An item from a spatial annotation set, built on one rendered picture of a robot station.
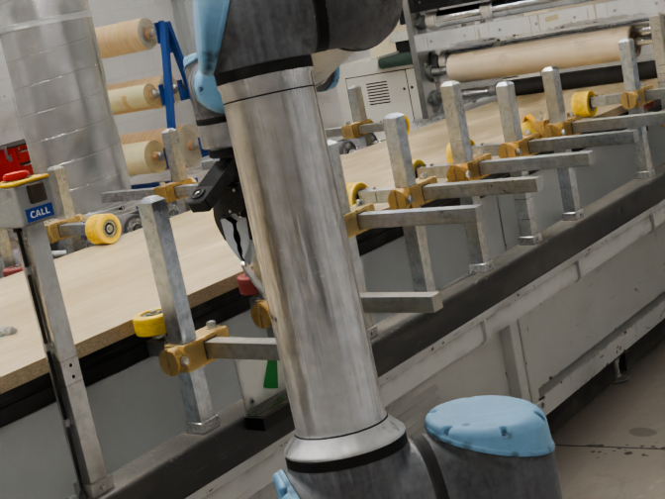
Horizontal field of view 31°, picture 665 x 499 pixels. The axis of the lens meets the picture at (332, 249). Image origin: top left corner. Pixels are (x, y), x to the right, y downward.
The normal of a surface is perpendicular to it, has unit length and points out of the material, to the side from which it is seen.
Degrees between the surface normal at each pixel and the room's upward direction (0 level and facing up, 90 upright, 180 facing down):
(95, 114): 90
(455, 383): 90
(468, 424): 5
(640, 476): 0
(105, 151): 90
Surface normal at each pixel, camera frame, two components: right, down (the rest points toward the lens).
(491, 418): -0.11, -0.98
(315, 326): -0.09, 0.12
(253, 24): 0.12, 0.11
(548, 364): 0.78, -0.03
